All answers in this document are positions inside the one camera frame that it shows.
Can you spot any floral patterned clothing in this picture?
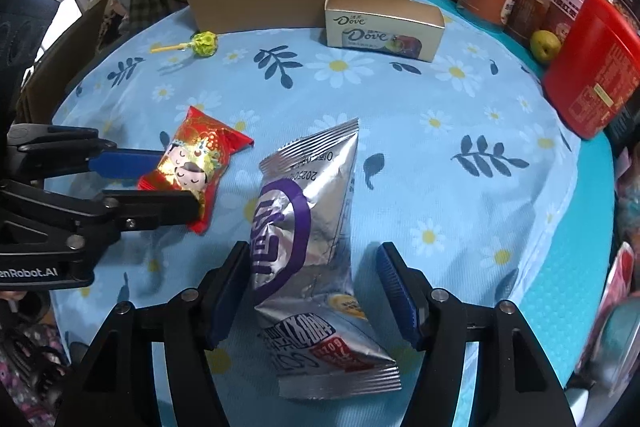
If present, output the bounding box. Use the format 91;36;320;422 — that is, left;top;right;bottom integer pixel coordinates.
0;294;76;427

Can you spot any pink lidded container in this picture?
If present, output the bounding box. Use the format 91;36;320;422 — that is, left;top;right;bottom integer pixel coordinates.
545;0;593;42

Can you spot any gold chocolate box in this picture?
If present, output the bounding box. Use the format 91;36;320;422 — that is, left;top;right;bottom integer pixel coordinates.
321;0;446;62

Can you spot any grey round tin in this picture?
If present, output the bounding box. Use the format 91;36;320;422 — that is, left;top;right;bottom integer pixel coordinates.
575;302;640;395

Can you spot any red gold candy packet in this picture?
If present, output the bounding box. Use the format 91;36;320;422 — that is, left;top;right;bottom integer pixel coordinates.
137;105;255;236

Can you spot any stacked flat cardboard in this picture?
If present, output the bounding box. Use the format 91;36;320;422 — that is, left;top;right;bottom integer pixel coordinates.
20;0;110;124

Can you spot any turquoise table mat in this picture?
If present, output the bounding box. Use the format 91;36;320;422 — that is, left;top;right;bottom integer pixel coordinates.
410;0;618;427

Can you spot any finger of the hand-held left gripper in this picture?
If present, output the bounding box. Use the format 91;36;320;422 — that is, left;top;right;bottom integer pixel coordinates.
6;123;166;180
0;179;201;254

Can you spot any green yellow apple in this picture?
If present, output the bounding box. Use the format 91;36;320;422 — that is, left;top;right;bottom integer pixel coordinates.
530;29;563;62

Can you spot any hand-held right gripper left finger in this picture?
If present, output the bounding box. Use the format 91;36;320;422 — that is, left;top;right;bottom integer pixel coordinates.
54;241;251;427

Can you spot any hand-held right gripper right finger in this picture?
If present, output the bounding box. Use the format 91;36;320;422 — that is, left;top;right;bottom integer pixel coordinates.
376;242;576;427

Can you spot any light blue daisy tablecloth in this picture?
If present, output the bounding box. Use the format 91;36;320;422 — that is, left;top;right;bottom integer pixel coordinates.
50;0;583;427

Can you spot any black chair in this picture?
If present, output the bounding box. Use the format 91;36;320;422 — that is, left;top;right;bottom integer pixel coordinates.
0;0;58;125

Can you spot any red plastic container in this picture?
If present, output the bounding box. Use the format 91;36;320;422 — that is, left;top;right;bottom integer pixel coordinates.
542;0;640;140

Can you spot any green wrapped lollipop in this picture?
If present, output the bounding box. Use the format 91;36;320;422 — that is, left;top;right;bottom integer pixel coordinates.
150;31;218;58

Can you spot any silver purple snack packet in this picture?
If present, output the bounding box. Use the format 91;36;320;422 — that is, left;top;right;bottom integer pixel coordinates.
248;117;402;401

